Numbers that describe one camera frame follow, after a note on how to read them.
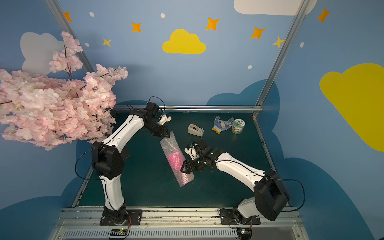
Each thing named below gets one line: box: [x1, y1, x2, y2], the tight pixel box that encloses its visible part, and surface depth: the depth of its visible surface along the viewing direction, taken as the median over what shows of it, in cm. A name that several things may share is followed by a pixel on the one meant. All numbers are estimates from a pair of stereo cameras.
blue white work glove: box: [212, 116, 235, 135], surface depth 117 cm
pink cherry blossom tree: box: [0, 32, 129, 150], surface depth 59 cm
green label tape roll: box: [231, 118, 246, 135], surface depth 109 cm
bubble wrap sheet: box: [160, 130, 195, 187], surface depth 86 cm
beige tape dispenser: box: [187, 124, 205, 137], surface depth 110 cm
